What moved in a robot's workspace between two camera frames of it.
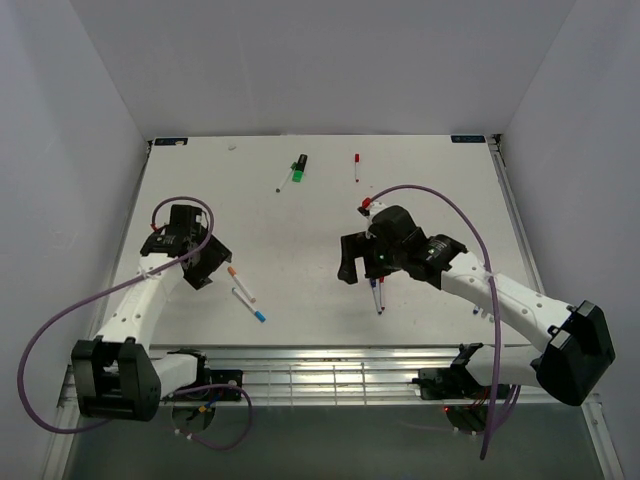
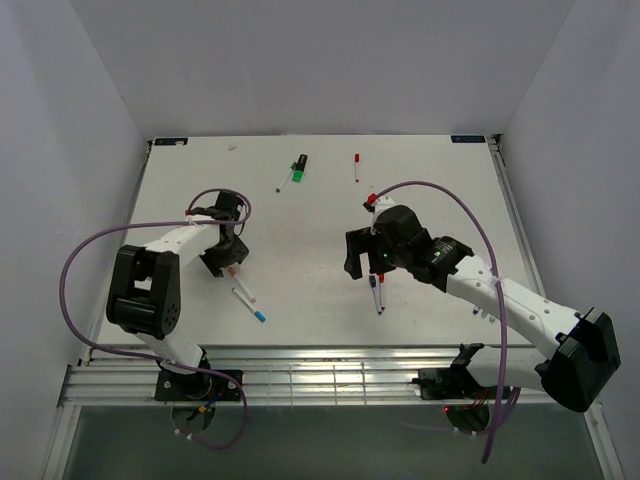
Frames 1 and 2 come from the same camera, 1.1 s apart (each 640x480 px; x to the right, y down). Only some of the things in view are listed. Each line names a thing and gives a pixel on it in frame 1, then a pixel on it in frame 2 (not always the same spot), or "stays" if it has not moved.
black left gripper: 217,254 → 237,253
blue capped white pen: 256,313 stays
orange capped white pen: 233,273 stays
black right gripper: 354,246 stays
